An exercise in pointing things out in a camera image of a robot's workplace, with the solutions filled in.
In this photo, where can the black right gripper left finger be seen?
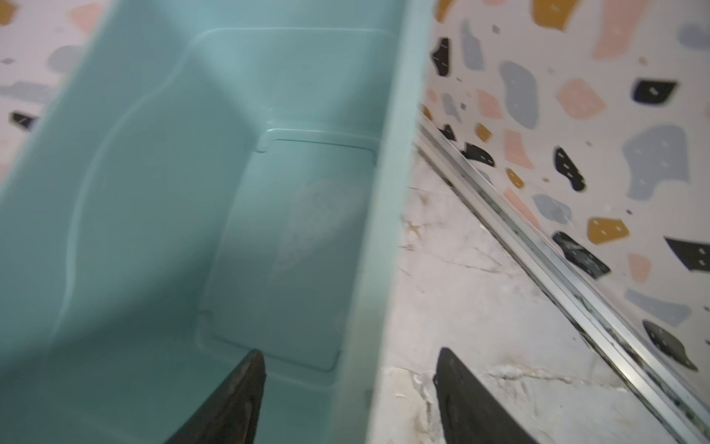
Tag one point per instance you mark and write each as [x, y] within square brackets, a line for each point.
[230, 414]

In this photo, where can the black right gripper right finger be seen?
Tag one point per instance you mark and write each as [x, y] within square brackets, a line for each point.
[469, 412]

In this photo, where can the teal plastic storage box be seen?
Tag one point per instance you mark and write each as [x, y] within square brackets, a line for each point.
[185, 181]

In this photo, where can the aluminium wall frame strip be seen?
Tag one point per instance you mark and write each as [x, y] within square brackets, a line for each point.
[644, 359]

